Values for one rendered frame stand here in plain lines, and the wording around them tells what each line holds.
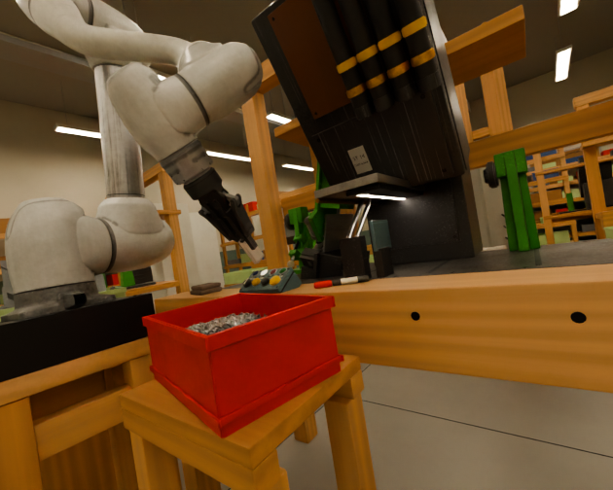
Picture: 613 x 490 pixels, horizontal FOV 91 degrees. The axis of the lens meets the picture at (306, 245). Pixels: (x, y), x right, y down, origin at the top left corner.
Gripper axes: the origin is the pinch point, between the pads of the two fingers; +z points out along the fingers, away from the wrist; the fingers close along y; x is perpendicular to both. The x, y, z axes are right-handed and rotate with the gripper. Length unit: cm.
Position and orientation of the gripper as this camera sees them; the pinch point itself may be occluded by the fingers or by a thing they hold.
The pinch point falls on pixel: (251, 249)
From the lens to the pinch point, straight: 72.5
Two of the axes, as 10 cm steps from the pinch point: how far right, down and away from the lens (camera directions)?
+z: 4.7, 7.6, 4.5
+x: 4.0, -6.4, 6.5
